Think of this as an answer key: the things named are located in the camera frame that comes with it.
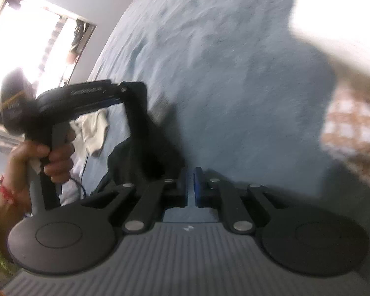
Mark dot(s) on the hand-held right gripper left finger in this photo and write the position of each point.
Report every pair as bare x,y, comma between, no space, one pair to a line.
148,203

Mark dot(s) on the person's left forearm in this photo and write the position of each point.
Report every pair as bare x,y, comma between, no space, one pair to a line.
15,208

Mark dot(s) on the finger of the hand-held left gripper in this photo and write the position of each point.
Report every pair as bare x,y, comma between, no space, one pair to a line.
137,108

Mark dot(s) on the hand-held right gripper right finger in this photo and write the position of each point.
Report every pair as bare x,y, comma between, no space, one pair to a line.
199,188

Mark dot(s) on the black garment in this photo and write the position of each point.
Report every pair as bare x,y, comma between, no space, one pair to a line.
135,166

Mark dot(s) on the white folded garment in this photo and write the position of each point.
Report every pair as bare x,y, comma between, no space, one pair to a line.
342,12

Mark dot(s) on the cream sweater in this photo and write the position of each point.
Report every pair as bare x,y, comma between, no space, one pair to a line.
94,132

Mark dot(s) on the person's left hand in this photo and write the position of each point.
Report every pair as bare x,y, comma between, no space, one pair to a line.
60,163

